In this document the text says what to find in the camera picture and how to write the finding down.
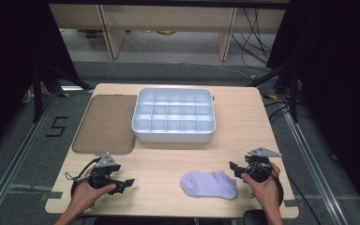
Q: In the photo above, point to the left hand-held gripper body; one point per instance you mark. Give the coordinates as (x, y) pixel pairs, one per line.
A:
(104, 175)

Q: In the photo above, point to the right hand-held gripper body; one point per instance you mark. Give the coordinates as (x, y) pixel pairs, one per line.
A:
(259, 170)

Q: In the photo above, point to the purple sock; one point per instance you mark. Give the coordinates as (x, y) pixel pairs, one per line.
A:
(207, 185)

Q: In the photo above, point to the white divided storage box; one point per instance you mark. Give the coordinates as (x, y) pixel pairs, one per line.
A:
(173, 112)

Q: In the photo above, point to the person's right hand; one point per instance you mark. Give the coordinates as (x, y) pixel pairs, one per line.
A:
(268, 195)

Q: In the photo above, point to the person's left hand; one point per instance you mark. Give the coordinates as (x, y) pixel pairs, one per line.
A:
(82, 195)

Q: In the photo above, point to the black stool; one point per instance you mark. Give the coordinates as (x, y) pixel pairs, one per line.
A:
(254, 218)

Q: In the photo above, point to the brown translucent lid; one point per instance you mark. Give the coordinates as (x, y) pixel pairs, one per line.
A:
(106, 125)

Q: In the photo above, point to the black metal stand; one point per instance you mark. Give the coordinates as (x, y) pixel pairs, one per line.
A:
(37, 93)
(293, 97)

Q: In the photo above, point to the black curtain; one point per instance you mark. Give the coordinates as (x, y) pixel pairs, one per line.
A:
(340, 78)
(9, 62)

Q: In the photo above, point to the aluminium floor rail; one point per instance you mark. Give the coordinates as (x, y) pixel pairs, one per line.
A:
(309, 156)
(18, 156)

